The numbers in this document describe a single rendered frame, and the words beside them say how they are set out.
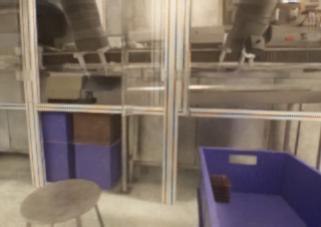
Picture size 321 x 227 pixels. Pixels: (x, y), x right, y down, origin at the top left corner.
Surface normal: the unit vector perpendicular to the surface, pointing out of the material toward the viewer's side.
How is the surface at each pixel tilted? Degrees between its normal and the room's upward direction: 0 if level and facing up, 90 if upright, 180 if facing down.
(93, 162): 90
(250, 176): 90
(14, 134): 90
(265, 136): 90
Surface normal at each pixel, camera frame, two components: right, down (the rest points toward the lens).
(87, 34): -0.14, 0.47
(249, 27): 0.04, 0.64
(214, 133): -0.17, 0.12
